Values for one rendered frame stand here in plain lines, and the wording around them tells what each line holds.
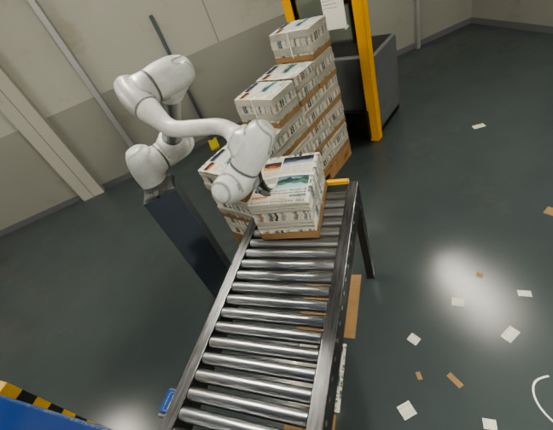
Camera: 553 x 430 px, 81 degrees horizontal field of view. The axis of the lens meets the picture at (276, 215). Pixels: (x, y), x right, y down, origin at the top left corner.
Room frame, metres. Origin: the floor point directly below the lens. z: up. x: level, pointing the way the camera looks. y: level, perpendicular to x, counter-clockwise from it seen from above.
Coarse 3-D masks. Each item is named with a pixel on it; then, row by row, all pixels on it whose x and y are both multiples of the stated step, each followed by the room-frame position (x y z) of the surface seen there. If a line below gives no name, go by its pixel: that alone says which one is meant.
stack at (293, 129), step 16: (320, 96) 2.55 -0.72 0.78; (304, 112) 2.39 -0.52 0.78; (320, 112) 2.51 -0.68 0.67; (288, 128) 2.24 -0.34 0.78; (304, 128) 2.35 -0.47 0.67; (320, 128) 2.48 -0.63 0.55; (288, 144) 2.20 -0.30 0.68; (304, 144) 2.30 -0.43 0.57; (320, 144) 2.44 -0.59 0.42; (208, 160) 2.17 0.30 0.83; (224, 160) 2.07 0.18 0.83; (208, 176) 2.03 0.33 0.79; (224, 208) 2.03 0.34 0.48; (240, 208) 1.90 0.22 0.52; (240, 224) 1.99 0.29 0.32; (240, 240) 2.09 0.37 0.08
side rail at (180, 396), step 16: (240, 256) 1.15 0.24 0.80; (224, 288) 0.99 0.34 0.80; (224, 304) 0.92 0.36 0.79; (208, 320) 0.86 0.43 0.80; (224, 320) 0.87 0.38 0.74; (208, 336) 0.79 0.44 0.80; (224, 336) 0.83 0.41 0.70; (192, 352) 0.75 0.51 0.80; (192, 368) 0.69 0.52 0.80; (208, 368) 0.71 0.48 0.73; (192, 384) 0.63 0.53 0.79; (176, 400) 0.59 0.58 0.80; (176, 416) 0.54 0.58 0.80
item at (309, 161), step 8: (272, 160) 1.46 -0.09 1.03; (280, 160) 1.43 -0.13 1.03; (288, 160) 1.40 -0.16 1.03; (296, 160) 1.37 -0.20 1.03; (304, 160) 1.35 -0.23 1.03; (312, 160) 1.32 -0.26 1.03; (320, 160) 1.36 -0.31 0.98; (264, 168) 1.43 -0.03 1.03; (272, 168) 1.40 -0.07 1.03; (280, 168) 1.37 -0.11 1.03; (288, 168) 1.34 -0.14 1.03; (296, 168) 1.31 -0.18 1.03; (304, 168) 1.29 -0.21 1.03; (312, 168) 1.26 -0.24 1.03; (320, 168) 1.33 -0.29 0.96; (264, 176) 1.36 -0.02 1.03; (320, 176) 1.31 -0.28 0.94; (320, 184) 1.29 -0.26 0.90; (320, 192) 1.25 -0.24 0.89
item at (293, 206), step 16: (272, 192) 1.20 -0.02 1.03; (288, 192) 1.16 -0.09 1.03; (304, 192) 1.12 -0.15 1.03; (256, 208) 1.16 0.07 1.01; (272, 208) 1.13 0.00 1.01; (288, 208) 1.09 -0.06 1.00; (304, 208) 1.06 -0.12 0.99; (320, 208) 1.18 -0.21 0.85; (256, 224) 1.19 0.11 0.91; (272, 224) 1.15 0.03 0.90; (288, 224) 1.12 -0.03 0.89; (304, 224) 1.08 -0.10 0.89
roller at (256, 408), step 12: (192, 396) 0.59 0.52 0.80; (204, 396) 0.57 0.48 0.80; (216, 396) 0.55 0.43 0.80; (228, 396) 0.54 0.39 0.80; (240, 396) 0.53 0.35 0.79; (228, 408) 0.50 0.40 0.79; (240, 408) 0.49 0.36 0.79; (252, 408) 0.47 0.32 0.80; (264, 408) 0.45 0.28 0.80; (276, 408) 0.44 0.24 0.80; (288, 408) 0.43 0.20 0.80; (276, 420) 0.41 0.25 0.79; (288, 420) 0.40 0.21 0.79; (300, 420) 0.38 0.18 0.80
